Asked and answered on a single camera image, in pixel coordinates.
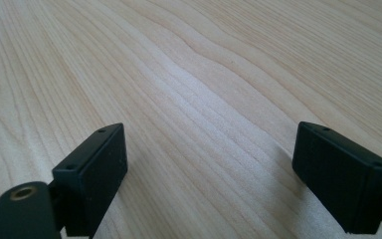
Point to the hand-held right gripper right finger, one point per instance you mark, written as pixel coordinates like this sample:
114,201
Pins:
338,179

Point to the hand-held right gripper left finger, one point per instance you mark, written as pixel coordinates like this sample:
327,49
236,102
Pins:
93,179

